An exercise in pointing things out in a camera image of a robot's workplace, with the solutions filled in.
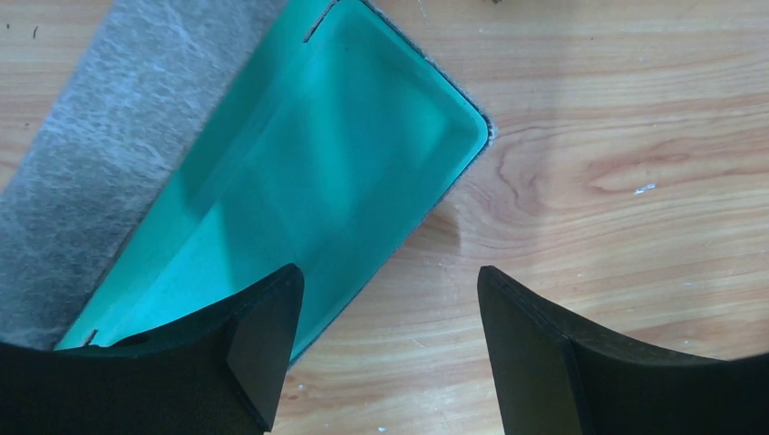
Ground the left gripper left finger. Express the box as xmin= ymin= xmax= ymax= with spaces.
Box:
xmin=1 ymin=264 xmax=304 ymax=434

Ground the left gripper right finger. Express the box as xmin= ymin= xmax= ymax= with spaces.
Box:
xmin=477 ymin=266 xmax=768 ymax=434

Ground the grey glasses case green lining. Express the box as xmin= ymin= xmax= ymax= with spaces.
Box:
xmin=1 ymin=1 xmax=492 ymax=359

